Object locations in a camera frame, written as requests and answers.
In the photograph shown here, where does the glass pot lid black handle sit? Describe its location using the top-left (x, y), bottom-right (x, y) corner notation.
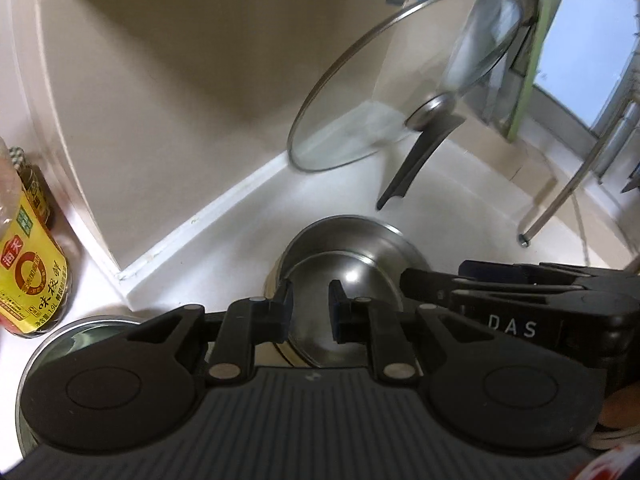
top-left (288, 0), bottom-right (524, 208)

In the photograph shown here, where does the small dark sauce jar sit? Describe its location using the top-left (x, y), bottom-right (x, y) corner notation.
top-left (9, 146), bottom-right (53, 228)

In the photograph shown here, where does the steel rack leg near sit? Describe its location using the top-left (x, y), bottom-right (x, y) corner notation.
top-left (518, 98), bottom-right (639, 248)

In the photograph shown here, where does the green plastic cutting board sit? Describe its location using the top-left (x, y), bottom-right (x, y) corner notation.
top-left (506, 0), bottom-right (552, 143)

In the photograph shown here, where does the person's right hand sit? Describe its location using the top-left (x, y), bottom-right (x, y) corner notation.
top-left (599, 386), bottom-right (640, 429)

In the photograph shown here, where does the stainless steel bowl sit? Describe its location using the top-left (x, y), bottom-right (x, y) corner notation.
top-left (273, 216), bottom-right (430, 367)

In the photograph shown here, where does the yellow label soy sauce bottle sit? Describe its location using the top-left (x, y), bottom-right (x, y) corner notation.
top-left (1, 145), bottom-right (70, 338)

